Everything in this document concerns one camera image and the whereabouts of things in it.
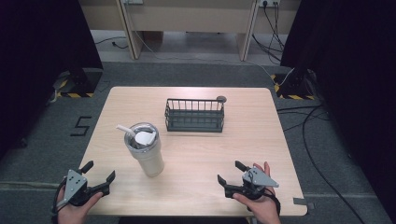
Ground black curtain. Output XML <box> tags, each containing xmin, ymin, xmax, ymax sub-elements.
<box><xmin>279</xmin><ymin>0</ymin><xmax>396</xmax><ymax>222</ymax></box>
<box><xmin>0</xmin><ymin>0</ymin><xmax>105</xmax><ymax>161</ymax></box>

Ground short black floor cable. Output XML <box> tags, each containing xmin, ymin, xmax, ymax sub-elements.
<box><xmin>93</xmin><ymin>35</ymin><xmax>129</xmax><ymax>50</ymax></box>

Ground cream tumbler cup with lid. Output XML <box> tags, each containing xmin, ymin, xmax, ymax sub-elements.
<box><xmin>123</xmin><ymin>121</ymin><xmax>165</xmax><ymax>178</ymax></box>

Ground grey tape piece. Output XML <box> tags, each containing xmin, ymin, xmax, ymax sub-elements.
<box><xmin>292</xmin><ymin>197</ymin><xmax>316</xmax><ymax>212</ymax></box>

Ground person's right hand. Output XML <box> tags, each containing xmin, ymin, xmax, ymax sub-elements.
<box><xmin>232</xmin><ymin>161</ymin><xmax>282</xmax><ymax>224</ymax></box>

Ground long black floor cables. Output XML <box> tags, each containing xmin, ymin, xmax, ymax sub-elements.
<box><xmin>276</xmin><ymin>105</ymin><xmax>366</xmax><ymax>224</ymax></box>

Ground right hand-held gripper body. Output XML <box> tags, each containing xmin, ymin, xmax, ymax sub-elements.
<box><xmin>224</xmin><ymin>165</ymin><xmax>280</xmax><ymax>201</ymax></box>

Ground black wire basket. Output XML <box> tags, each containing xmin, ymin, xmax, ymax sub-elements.
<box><xmin>163</xmin><ymin>98</ymin><xmax>226</xmax><ymax>133</ymax></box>

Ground black wrist strap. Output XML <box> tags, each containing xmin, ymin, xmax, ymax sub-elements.
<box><xmin>262</xmin><ymin>188</ymin><xmax>282</xmax><ymax>217</ymax></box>

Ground stand base with hazard tape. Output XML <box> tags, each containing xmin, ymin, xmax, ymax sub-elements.
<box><xmin>270</xmin><ymin>67</ymin><xmax>318</xmax><ymax>101</ymax></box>
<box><xmin>53</xmin><ymin>67</ymin><xmax>105</xmax><ymax>99</ymax></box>

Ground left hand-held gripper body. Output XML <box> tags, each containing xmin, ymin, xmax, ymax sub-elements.
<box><xmin>64</xmin><ymin>169</ymin><xmax>101</xmax><ymax>207</ymax></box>

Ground person's left hand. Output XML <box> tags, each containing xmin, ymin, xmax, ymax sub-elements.
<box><xmin>56</xmin><ymin>186</ymin><xmax>104</xmax><ymax>224</ymax></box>

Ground white straw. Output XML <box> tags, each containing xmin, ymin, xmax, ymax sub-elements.
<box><xmin>116</xmin><ymin>124</ymin><xmax>137</xmax><ymax>138</ymax></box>

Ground bundle of black cables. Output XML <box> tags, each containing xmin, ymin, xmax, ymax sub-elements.
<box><xmin>251</xmin><ymin>1</ymin><xmax>287</xmax><ymax>65</ymax></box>

